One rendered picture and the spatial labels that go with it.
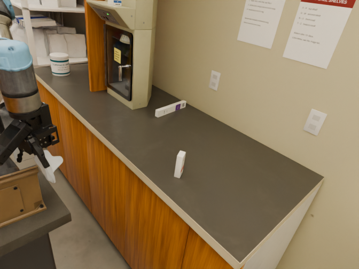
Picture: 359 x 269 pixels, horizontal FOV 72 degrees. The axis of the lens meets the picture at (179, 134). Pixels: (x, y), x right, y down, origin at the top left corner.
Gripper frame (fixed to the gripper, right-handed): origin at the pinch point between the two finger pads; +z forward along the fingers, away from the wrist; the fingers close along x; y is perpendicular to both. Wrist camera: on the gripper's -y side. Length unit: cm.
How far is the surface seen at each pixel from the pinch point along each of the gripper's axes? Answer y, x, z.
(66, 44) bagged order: 132, 148, 12
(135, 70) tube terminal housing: 84, 30, -3
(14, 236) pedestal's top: -9.5, 1.2, 18.1
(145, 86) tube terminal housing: 90, 28, 8
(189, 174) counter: 48, -28, 21
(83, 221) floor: 52, 54, 115
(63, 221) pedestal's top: 2.9, -3.7, 20.8
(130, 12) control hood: 81, 31, -34
